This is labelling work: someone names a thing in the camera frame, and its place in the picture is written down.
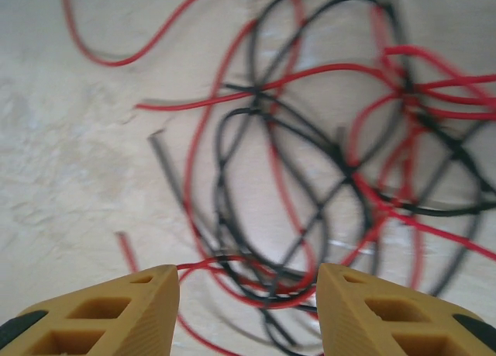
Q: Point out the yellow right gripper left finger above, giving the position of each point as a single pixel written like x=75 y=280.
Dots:
x=116 y=325

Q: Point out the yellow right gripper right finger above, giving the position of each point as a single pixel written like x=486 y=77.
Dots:
x=387 y=325

